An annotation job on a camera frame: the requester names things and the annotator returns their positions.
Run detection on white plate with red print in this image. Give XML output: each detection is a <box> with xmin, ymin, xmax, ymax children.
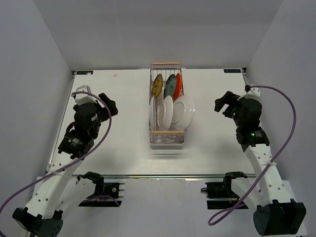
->
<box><xmin>149</xmin><ymin>96</ymin><xmax>157</xmax><ymax>131</ymax></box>

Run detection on large white plate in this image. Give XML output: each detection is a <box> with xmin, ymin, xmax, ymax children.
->
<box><xmin>170</xmin><ymin>95</ymin><xmax>196</xmax><ymax>131</ymax></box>

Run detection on yellow patterned plate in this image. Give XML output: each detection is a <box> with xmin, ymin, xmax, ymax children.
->
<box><xmin>152</xmin><ymin>74</ymin><xmax>163</xmax><ymax>98</ymax></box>

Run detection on orange plate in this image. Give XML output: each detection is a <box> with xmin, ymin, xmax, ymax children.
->
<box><xmin>173</xmin><ymin>73</ymin><xmax>183</xmax><ymax>100</ymax></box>

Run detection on blue green floral plate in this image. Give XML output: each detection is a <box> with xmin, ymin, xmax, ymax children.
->
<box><xmin>164</xmin><ymin>74</ymin><xmax>177</xmax><ymax>97</ymax></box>

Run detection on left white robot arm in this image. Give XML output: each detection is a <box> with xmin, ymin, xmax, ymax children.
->
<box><xmin>12</xmin><ymin>91</ymin><xmax>118</xmax><ymax>237</ymax></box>

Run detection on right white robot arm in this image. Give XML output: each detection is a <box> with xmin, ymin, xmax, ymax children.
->
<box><xmin>214</xmin><ymin>89</ymin><xmax>306</xmax><ymax>236</ymax></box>

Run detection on right blue table sticker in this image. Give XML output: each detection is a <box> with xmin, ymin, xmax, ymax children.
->
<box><xmin>224</xmin><ymin>69</ymin><xmax>241</xmax><ymax>73</ymax></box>

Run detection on blue table sticker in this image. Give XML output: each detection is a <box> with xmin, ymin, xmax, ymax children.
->
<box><xmin>224</xmin><ymin>69</ymin><xmax>241</xmax><ymax>73</ymax></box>
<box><xmin>76</xmin><ymin>71</ymin><xmax>93</xmax><ymax>75</ymax></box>

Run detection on left blue table sticker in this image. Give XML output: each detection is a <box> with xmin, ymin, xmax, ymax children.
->
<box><xmin>76</xmin><ymin>71</ymin><xmax>93</xmax><ymax>75</ymax></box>

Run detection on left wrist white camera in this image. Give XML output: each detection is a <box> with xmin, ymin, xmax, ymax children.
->
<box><xmin>72</xmin><ymin>85</ymin><xmax>97</xmax><ymax>106</ymax></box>

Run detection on wrist white camera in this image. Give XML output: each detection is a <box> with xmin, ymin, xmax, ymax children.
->
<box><xmin>72</xmin><ymin>85</ymin><xmax>97</xmax><ymax>106</ymax></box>
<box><xmin>244</xmin><ymin>85</ymin><xmax>261</xmax><ymax>100</ymax></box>

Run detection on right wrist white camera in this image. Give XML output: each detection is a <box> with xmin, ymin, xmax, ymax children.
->
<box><xmin>244</xmin><ymin>85</ymin><xmax>261</xmax><ymax>100</ymax></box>

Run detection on metal wire dish rack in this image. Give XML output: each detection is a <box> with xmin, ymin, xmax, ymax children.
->
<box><xmin>148</xmin><ymin>62</ymin><xmax>186</xmax><ymax>149</ymax></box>

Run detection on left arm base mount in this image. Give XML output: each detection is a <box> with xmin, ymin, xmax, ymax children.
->
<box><xmin>79</xmin><ymin>179</ymin><xmax>125</xmax><ymax>207</ymax></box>

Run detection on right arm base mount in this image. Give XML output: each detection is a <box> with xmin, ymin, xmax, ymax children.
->
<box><xmin>200</xmin><ymin>182</ymin><xmax>239</xmax><ymax>210</ymax></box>

